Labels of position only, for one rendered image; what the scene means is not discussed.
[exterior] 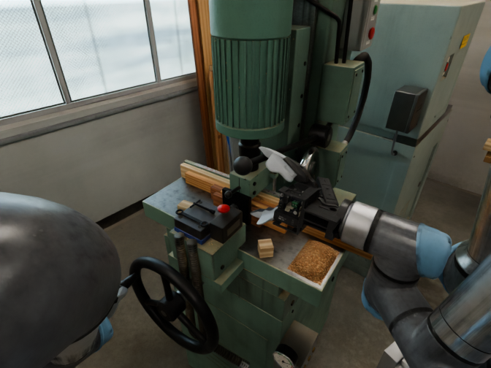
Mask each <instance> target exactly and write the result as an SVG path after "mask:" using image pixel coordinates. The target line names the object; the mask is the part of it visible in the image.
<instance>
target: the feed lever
mask: <svg viewBox="0 0 491 368"><path fill-rule="evenodd" d="M332 125H333V123H329V122H328V123H327V124H326V125H321V124H318V123H315V124H313V125H312V126H311V128H310V130H309V132H308V138H305V139H302V140H300V141H298V142H294V143H292V144H290V145H286V146H284V147H280V148H278V149H276V150H275V151H277V152H279V153H281V154H283V153H286V152H289V151H290V150H293V149H295V148H298V147H301V146H303V145H306V144H308V143H309V144H310V145H315V146H318V147H322V148H326V147H328V145H329V144H330V141H331V139H332ZM267 159H268V157H266V156H264V154H262V155H260V156H257V157H254V158H251V159H250V158H248V157H246V156H240V157H238V158H236V159H235V161H234V163H233V168H234V170H235V172H236V173H237V174H239V175H247V174H249V173H250V172H251V170H252V168H253V166H254V165H257V164H259V163H262V162H263V161H266V160H267Z"/></svg>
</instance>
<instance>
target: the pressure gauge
mask: <svg viewBox="0 0 491 368"><path fill-rule="evenodd" d="M273 359H274V360H275V362H276V363H277V364H278V365H279V366H280V367H281V368H295V366H296V364H297V362H298V360H299V359H298V355H297V353H296V352H295V351H294V350H293V349H292V348H291V347H289V346H288V345H285V344H279V345H278V347H277V348H276V349H275V351H274V352H273ZM282 361H284V362H285V363H283V362H282ZM286 363H288V364H286Z"/></svg>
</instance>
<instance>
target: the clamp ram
mask: <svg viewBox="0 0 491 368"><path fill-rule="evenodd" d="M231 190H232V189H230V188H227V187H224V188H222V199H223V204H227V205H229V206H231V207H234V208H236V209H238V210H241V211H242V212H243V222H244V223H245V224H246V225H249V224H250V223H251V214H250V212H251V197H250V196H247V195H245V194H242V193H239V192H237V191H236V192H235V193H233V194H232V197H231V198H229V199H228V198H226V197H225V195H224V194H225V192H226V191H231Z"/></svg>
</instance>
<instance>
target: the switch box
mask: <svg viewBox="0 0 491 368"><path fill-rule="evenodd" d="M374 1H375V0H354V1H353V7H352V14H351V25H350V32H349V43H348V50H351V51H358V52H359V51H362V50H364V49H366V48H368V47H370V46H371V45H372V41H373V39H369V38H368V34H369V30H370V29H371V28H372V27H374V28H375V26H376V19H377V16H378V10H377V13H376V14H375V15H373V8H374V6H375V4H376V5H377V6H378V9H379V5H380V1H381V0H378V1H376V2H374ZM348 7H349V0H346V8H345V13H344V19H343V28H342V32H341V38H340V50H343V46H344V39H345V33H346V21H347V14H348ZM373 16H375V17H374V20H371V17H373ZM368 40H370V42H369V44H367V45H366V42H367V41H368Z"/></svg>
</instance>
